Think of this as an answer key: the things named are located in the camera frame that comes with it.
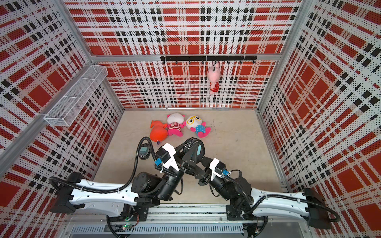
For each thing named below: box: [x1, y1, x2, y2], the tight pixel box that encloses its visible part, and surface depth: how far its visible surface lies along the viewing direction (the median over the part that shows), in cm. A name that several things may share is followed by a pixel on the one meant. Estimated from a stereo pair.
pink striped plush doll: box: [166, 113, 187, 137], surface depth 107 cm
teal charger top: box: [139, 146, 150, 157], surface depth 98 cm
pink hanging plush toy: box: [207, 61, 221, 95], surface depth 94 cm
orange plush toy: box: [149, 119, 169, 142], surface depth 104 cm
